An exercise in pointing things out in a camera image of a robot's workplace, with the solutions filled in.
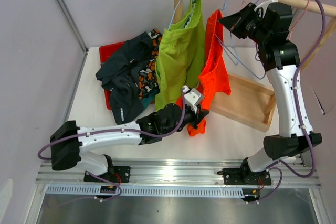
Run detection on black shorts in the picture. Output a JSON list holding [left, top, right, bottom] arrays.
[[110, 32, 153, 124]]

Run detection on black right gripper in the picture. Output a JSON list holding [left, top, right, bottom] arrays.
[[220, 3, 270, 46]]

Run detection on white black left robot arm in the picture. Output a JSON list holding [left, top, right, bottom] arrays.
[[50, 103, 209, 182]]

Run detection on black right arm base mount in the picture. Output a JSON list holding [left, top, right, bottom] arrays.
[[217, 168, 272, 186]]

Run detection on aluminium mounting rail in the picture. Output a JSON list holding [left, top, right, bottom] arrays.
[[35, 158, 321, 189]]

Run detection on blue hanger of orange shorts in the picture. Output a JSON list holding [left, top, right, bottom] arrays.
[[215, 0, 240, 66]]

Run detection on red plastic bin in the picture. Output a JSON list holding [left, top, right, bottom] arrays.
[[96, 42, 124, 110]]

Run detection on blue hanger of black shorts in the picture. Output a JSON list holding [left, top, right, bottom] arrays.
[[223, 0, 267, 80]]

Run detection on pink hanger of teal shorts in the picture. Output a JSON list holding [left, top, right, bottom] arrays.
[[288, 0, 310, 40]]

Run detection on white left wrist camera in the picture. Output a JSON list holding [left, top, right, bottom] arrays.
[[182, 85, 204, 114]]

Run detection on orange grey camouflage shorts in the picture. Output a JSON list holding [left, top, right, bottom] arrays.
[[139, 29, 162, 100]]

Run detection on slotted grey cable duct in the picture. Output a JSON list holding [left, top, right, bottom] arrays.
[[46, 184, 257, 198]]

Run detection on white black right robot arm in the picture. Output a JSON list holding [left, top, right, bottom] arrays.
[[219, 2, 322, 184]]

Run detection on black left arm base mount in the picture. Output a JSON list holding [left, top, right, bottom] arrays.
[[83, 166, 131, 183]]

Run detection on wooden clothes rack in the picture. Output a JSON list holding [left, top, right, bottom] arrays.
[[173, 0, 336, 133]]

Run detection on lime green shorts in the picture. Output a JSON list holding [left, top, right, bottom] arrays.
[[155, 0, 205, 111]]

